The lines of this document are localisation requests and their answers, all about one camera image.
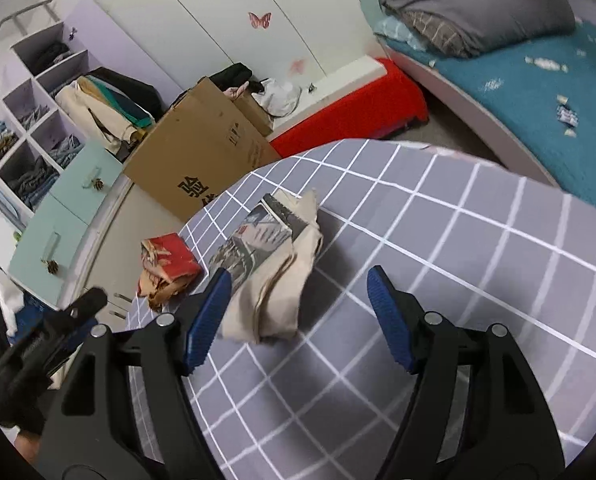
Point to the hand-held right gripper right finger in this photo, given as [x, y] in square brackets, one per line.
[390, 320]

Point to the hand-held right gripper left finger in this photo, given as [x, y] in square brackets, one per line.
[208, 320]

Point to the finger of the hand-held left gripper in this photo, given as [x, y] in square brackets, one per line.
[68, 347]
[80, 305]

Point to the red printed brown paper bag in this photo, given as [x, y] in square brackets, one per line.
[170, 260]

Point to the printed canvas tote bag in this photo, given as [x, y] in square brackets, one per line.
[278, 270]

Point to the person's left forearm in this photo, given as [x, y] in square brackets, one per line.
[28, 447]

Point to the mint green drawer cabinet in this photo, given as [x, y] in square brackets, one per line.
[78, 210]

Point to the grey checked tablecloth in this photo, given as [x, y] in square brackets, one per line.
[427, 220]

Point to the beige cabinet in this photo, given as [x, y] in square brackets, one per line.
[143, 215]

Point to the folded clothes pile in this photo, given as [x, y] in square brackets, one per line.
[65, 152]
[33, 182]

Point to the large cardboard box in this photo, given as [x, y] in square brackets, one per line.
[193, 150]

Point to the beige hanging jacket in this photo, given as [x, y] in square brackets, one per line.
[93, 110]

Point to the green hanging garment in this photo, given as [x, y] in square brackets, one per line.
[128, 107]

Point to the red mat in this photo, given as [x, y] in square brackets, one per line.
[357, 110]

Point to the black hanging garment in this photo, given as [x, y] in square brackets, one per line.
[133, 87]

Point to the white open shelf unit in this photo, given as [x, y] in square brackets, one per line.
[33, 85]

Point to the white crumpled cloth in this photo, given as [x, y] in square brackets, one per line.
[278, 97]

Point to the black clothing heap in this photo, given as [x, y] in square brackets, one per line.
[233, 75]

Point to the white step platform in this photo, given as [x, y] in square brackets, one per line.
[338, 72]

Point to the bed with teal cover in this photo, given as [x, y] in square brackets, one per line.
[537, 110]

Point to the pale pink butterfly sticker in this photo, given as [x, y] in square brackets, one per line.
[297, 65]

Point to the light blue checked pillow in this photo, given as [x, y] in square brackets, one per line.
[395, 30]

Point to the plaid blanket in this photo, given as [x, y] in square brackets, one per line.
[437, 32]

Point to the white wardrobe doors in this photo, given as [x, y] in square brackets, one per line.
[203, 20]

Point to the grey quilt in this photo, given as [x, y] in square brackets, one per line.
[477, 5]

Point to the pink butterfly wall sticker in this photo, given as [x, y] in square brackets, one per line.
[259, 20]

